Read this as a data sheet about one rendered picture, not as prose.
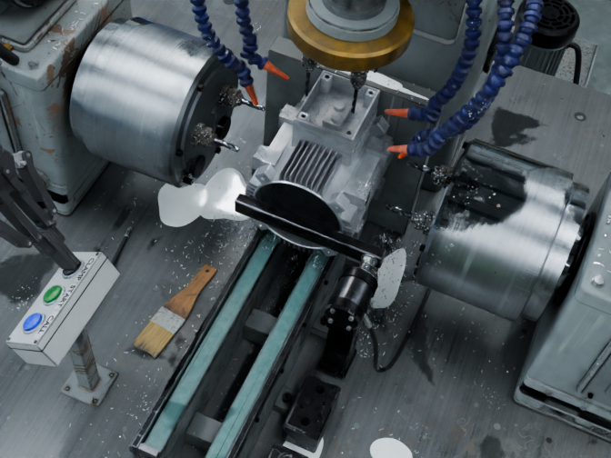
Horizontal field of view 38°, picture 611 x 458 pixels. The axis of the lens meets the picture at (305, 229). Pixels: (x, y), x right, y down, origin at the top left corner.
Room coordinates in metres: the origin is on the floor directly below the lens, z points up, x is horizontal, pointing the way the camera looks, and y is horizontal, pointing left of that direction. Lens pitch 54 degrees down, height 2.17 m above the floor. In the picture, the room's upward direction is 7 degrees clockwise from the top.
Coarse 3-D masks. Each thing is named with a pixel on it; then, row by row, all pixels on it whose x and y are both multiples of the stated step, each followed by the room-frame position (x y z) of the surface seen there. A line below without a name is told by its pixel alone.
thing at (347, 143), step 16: (320, 80) 1.03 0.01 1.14; (336, 80) 1.04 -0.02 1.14; (320, 96) 1.02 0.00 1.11; (336, 96) 1.03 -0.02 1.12; (352, 96) 1.03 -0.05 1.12; (368, 96) 1.01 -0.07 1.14; (304, 112) 0.97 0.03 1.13; (320, 112) 0.99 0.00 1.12; (336, 112) 0.98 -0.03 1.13; (368, 112) 0.97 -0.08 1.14; (304, 128) 0.93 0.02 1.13; (320, 128) 0.93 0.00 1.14; (336, 128) 0.95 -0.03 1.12; (368, 128) 0.99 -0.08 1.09; (336, 144) 0.92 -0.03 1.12; (352, 144) 0.91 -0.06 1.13; (352, 160) 0.92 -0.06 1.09
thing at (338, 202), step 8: (304, 96) 1.05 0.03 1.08; (376, 120) 1.01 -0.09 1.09; (384, 120) 1.01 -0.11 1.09; (376, 128) 1.00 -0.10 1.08; (384, 128) 1.00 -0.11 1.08; (264, 168) 0.88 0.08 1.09; (272, 168) 0.88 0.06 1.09; (256, 176) 0.87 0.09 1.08; (264, 176) 0.87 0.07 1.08; (272, 176) 0.87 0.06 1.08; (336, 200) 0.83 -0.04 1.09; (344, 200) 0.84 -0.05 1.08; (336, 208) 0.83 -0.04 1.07; (344, 208) 0.83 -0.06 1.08; (256, 224) 0.87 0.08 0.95; (264, 224) 0.86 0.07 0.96
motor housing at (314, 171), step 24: (288, 144) 0.95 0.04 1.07; (288, 168) 0.87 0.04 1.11; (312, 168) 0.89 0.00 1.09; (336, 168) 0.89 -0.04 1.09; (360, 168) 0.92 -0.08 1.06; (384, 168) 0.96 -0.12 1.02; (264, 192) 0.90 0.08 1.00; (288, 192) 0.94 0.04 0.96; (312, 192) 0.84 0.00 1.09; (336, 192) 0.86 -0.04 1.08; (312, 216) 0.91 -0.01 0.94; (336, 216) 0.83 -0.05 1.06; (360, 216) 0.86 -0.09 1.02; (288, 240) 0.85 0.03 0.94
